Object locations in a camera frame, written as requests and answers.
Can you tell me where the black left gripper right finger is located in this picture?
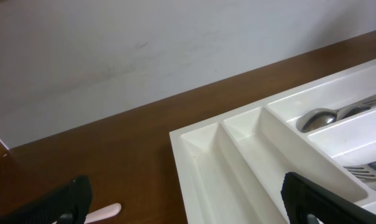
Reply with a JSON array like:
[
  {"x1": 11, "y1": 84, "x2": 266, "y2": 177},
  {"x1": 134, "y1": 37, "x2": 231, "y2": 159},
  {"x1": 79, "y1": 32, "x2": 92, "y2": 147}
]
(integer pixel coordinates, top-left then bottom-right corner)
[{"x1": 281, "y1": 172, "x2": 376, "y2": 224}]

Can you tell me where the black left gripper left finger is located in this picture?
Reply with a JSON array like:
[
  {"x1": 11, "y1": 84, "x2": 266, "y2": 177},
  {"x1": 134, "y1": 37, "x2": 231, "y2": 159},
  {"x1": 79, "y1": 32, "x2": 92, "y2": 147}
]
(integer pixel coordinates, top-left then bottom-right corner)
[{"x1": 0, "y1": 175, "x2": 93, "y2": 224}]

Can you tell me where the silver fork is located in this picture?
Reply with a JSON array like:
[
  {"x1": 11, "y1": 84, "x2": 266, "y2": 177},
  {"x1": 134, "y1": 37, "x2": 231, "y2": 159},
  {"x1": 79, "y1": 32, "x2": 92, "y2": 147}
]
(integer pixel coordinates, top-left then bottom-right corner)
[{"x1": 344, "y1": 161, "x2": 376, "y2": 181}]

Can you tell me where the large silver spoon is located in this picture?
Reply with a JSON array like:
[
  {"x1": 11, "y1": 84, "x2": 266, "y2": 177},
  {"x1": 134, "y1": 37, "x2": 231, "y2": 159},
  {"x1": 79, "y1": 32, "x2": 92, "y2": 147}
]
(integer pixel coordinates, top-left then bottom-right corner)
[
  {"x1": 296, "y1": 95, "x2": 376, "y2": 133},
  {"x1": 336, "y1": 99, "x2": 376, "y2": 121}
]

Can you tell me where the pink plastic knife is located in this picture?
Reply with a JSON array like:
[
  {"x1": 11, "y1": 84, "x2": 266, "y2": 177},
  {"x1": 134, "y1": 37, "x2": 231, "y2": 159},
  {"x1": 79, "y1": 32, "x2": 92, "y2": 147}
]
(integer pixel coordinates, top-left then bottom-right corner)
[{"x1": 53, "y1": 203, "x2": 122, "y2": 224}]

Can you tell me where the white plastic cutlery tray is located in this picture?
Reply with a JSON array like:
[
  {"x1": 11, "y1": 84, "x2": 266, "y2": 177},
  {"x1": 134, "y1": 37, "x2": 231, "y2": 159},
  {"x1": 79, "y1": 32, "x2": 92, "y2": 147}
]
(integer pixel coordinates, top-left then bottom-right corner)
[{"x1": 170, "y1": 59, "x2": 376, "y2": 223}]

